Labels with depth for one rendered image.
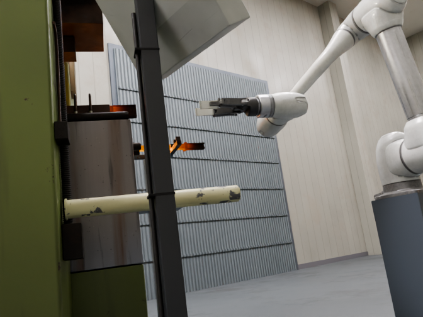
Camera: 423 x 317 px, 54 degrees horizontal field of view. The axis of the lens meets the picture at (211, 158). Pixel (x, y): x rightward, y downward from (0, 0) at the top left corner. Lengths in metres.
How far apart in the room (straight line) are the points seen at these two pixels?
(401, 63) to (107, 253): 1.30
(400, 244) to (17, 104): 1.48
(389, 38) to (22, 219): 1.48
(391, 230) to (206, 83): 5.12
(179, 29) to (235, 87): 6.12
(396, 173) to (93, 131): 1.22
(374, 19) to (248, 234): 4.95
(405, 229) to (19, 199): 1.42
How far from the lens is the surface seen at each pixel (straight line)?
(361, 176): 9.06
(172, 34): 1.00
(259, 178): 6.83
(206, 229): 5.91
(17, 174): 1.02
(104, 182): 1.29
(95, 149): 1.31
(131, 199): 1.05
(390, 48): 1.85
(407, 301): 1.90
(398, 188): 1.88
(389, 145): 1.90
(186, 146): 1.99
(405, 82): 1.82
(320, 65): 1.86
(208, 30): 0.93
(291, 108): 1.63
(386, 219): 1.89
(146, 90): 0.90
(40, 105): 1.06
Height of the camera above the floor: 0.48
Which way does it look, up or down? 12 degrees up
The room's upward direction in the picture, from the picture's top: 7 degrees counter-clockwise
